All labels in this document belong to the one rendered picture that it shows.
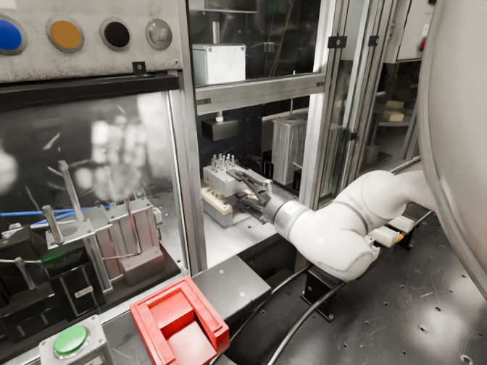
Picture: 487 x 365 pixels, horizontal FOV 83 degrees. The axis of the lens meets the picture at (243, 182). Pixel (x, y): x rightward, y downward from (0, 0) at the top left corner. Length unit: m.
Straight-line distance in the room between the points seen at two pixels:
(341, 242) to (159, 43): 0.46
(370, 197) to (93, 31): 0.55
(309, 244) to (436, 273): 0.71
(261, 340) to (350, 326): 0.26
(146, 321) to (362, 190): 0.49
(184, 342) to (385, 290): 0.70
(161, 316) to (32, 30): 0.48
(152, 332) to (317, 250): 0.34
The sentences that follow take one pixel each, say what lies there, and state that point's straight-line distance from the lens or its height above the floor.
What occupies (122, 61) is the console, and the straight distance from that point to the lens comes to 0.46.
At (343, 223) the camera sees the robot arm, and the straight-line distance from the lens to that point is 0.60.
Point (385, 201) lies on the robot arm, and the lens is 0.62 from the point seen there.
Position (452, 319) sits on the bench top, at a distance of 1.10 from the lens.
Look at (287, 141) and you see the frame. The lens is 0.97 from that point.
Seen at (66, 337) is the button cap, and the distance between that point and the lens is 0.52.
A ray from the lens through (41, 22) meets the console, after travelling 0.44.
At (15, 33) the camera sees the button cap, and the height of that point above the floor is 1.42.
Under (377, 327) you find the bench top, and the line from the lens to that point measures 0.97.
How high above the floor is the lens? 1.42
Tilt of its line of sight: 28 degrees down
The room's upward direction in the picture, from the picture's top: straight up
